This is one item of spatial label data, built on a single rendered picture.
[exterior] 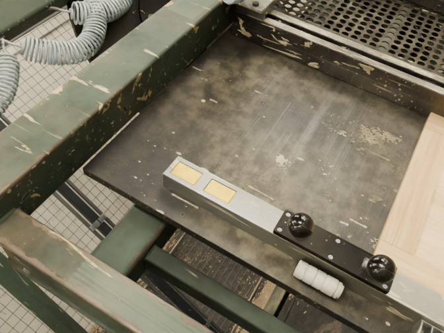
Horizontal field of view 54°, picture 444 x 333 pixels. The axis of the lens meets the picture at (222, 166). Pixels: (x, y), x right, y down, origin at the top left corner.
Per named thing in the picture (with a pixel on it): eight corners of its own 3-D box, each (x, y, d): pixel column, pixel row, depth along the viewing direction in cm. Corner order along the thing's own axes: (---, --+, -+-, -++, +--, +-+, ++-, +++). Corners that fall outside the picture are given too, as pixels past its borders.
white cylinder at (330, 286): (291, 277, 72) (335, 303, 70) (294, 270, 69) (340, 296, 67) (298, 263, 73) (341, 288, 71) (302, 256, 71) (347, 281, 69)
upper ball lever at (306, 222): (306, 246, 72) (306, 244, 59) (285, 235, 73) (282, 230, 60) (316, 226, 72) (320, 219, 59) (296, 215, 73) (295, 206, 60)
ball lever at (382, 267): (374, 283, 69) (391, 289, 56) (352, 271, 70) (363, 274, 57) (385, 262, 69) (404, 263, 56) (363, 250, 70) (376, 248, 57)
